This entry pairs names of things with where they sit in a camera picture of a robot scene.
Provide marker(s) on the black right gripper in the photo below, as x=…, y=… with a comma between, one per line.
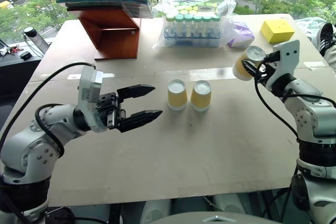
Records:
x=265, y=72

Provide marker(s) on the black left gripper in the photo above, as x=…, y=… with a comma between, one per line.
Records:
x=110, y=108

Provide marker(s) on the yellow paper cup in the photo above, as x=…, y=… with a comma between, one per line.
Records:
x=200, y=99
x=177, y=98
x=242, y=70

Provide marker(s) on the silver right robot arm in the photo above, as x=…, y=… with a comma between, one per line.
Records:
x=307, y=108

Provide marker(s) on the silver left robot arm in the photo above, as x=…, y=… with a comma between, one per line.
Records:
x=29, y=142

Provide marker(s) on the purple and white packet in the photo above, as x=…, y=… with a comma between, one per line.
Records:
x=242, y=36

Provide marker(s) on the yellow box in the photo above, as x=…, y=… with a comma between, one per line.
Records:
x=277, y=31

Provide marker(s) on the patterned light cloth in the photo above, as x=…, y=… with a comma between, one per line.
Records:
x=308, y=26

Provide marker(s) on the clear plastic bag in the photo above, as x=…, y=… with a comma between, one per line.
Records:
x=225, y=6

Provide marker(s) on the black white striped sneaker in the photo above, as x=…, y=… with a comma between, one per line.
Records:
x=325, y=37

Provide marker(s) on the brown wooden shelf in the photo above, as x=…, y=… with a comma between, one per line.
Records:
x=115, y=35

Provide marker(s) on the rack of capped tubes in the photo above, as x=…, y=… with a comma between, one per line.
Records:
x=191, y=28

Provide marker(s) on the white rounded robot leg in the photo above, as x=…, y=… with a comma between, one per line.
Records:
x=156, y=212
x=228, y=203

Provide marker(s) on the black cylinder bottle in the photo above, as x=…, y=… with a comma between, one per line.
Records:
x=35, y=39

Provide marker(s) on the black round puck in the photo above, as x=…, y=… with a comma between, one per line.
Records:
x=25, y=55

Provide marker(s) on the black side table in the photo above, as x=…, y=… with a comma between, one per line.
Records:
x=15, y=74

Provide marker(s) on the silver robot torso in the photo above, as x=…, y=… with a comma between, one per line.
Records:
x=215, y=219

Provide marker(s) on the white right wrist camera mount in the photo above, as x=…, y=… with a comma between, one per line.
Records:
x=287, y=56

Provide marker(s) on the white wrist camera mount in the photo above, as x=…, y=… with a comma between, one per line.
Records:
x=89, y=90
x=287, y=56

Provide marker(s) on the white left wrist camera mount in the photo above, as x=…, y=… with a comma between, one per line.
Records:
x=89, y=90

